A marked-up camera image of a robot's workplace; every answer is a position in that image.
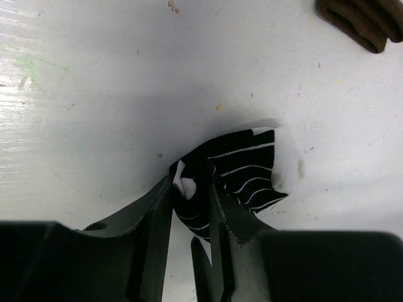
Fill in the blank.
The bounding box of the black white striped ankle sock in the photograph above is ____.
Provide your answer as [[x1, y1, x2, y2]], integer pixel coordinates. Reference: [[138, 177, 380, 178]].
[[169, 126, 304, 241]]

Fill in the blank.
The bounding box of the mustard yellow striped sock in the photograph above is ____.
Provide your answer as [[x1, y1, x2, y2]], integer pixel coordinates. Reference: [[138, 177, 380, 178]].
[[315, 0, 402, 54]]

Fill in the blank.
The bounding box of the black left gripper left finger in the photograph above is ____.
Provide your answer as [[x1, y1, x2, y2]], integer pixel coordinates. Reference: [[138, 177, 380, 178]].
[[1, 176, 173, 301]]

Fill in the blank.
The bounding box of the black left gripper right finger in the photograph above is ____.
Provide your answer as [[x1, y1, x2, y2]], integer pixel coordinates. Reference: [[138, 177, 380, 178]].
[[209, 184, 402, 301]]

